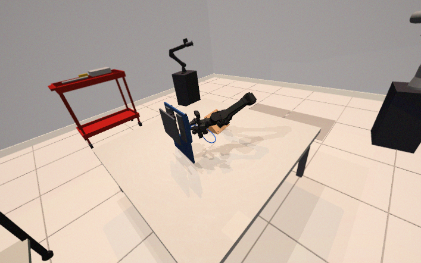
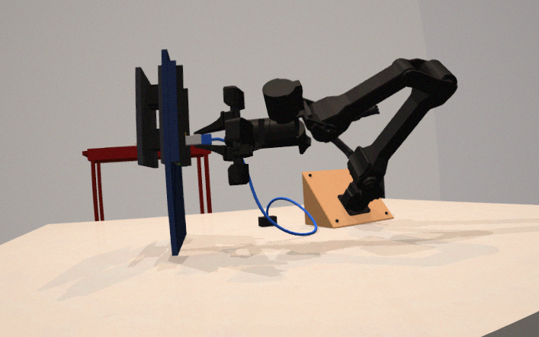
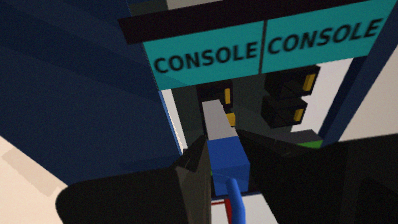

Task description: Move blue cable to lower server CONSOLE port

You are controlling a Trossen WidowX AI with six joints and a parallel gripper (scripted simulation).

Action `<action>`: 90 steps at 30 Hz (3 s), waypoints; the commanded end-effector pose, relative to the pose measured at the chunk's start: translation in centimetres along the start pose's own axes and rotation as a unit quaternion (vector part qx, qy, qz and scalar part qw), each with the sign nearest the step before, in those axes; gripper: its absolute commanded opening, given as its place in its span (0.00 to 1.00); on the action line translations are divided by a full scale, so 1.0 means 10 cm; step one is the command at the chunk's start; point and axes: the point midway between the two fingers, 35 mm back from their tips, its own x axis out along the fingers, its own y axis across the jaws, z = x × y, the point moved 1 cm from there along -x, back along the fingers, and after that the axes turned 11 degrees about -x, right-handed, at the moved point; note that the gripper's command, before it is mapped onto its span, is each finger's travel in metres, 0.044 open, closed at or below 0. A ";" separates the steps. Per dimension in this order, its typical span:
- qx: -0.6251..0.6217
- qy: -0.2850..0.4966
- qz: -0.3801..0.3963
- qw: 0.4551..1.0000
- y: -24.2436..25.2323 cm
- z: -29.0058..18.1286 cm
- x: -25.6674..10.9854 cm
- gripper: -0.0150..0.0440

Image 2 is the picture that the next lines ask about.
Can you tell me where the blue ethernet cable with plug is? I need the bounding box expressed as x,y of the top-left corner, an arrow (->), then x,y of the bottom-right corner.
185,133 -> 317,236

